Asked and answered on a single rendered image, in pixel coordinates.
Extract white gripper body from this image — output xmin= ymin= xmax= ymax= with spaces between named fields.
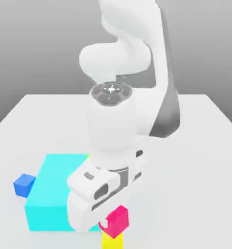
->
xmin=66 ymin=185 xmax=133 ymax=233

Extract small pink cube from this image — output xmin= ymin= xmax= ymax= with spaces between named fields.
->
xmin=98 ymin=205 xmax=130 ymax=240

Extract small yellow cube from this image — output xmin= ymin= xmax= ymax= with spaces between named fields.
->
xmin=101 ymin=231 xmax=124 ymax=249

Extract small blue cube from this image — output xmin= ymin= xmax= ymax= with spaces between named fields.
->
xmin=13 ymin=173 xmax=37 ymax=198

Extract large cyan box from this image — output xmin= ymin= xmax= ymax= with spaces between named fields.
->
xmin=24 ymin=153 xmax=103 ymax=232

